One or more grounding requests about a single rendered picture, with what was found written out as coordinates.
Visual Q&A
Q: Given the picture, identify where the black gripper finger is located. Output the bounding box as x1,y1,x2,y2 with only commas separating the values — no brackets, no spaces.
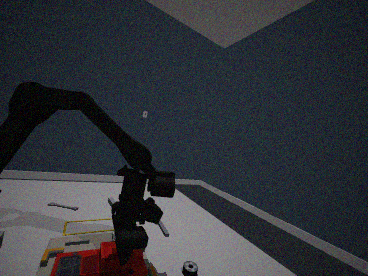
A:
112,215,126,236
117,250,133,266

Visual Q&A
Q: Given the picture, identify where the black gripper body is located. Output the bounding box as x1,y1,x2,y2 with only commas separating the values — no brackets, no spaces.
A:
111,194,148,251

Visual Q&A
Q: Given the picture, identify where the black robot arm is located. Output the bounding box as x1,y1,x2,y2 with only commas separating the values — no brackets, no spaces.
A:
0,82,175,225

